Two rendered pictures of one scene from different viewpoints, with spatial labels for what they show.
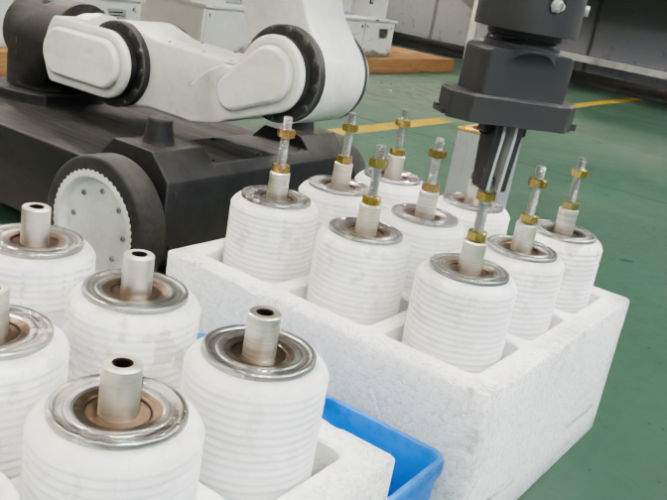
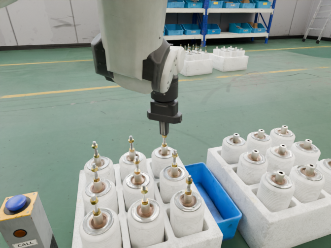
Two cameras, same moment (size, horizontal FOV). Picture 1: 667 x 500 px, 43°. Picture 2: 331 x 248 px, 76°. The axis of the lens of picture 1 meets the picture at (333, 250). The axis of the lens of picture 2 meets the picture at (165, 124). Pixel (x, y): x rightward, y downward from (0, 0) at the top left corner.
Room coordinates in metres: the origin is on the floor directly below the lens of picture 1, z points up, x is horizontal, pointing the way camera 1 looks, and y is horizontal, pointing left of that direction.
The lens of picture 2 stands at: (1.24, 0.30, 0.71)
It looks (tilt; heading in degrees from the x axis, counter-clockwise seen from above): 28 degrees down; 221
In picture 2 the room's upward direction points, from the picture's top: straight up
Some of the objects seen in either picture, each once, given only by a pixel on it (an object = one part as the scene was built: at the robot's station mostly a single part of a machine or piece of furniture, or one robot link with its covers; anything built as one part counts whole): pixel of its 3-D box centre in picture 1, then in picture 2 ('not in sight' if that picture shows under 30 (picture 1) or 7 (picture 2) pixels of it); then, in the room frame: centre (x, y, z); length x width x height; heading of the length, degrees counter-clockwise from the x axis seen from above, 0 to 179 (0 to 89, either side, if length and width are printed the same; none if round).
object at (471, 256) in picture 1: (471, 257); (164, 149); (0.75, -0.13, 0.26); 0.02 x 0.02 x 0.03
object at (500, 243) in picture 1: (520, 249); (132, 157); (0.85, -0.19, 0.25); 0.08 x 0.08 x 0.01
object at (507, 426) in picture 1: (397, 346); (141, 215); (0.91, -0.09, 0.09); 0.39 x 0.39 x 0.18; 57
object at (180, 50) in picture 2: not in sight; (165, 59); (0.77, -0.10, 0.59); 0.13 x 0.09 x 0.07; 29
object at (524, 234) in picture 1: (523, 237); (132, 154); (0.85, -0.19, 0.26); 0.02 x 0.02 x 0.03
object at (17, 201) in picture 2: not in sight; (16, 203); (1.20, -0.19, 0.32); 0.04 x 0.04 x 0.02
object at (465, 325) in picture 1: (448, 357); (164, 171); (0.75, -0.13, 0.16); 0.10 x 0.10 x 0.18
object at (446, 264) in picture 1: (468, 270); (164, 152); (0.75, -0.13, 0.25); 0.08 x 0.08 x 0.01
